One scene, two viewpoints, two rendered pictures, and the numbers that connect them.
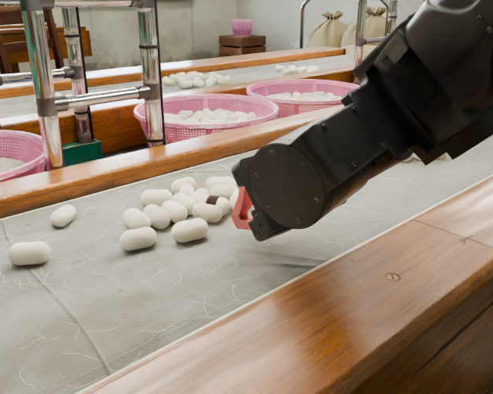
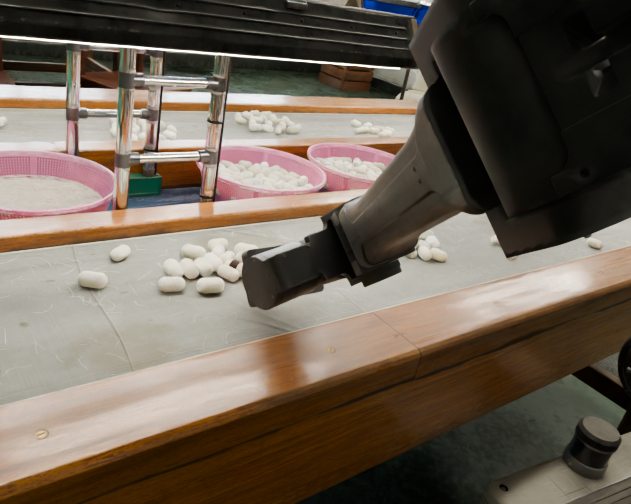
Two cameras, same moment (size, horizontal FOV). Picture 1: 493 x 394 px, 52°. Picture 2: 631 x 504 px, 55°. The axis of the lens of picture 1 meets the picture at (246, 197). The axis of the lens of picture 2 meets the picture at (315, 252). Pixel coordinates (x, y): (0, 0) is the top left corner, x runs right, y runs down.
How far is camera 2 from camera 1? 0.32 m
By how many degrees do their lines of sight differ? 3
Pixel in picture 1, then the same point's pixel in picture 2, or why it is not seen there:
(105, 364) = (131, 365)
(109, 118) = not seen: hidden behind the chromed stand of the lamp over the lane
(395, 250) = (344, 332)
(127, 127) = (189, 167)
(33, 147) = (104, 179)
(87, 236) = (134, 273)
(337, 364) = (266, 392)
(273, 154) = (254, 263)
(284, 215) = (256, 299)
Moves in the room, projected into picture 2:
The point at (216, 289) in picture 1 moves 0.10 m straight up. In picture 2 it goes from (215, 333) to (225, 259)
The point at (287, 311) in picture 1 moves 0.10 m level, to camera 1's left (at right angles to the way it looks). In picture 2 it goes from (251, 357) to (161, 338)
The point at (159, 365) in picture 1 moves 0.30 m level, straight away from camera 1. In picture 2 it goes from (163, 371) to (186, 241)
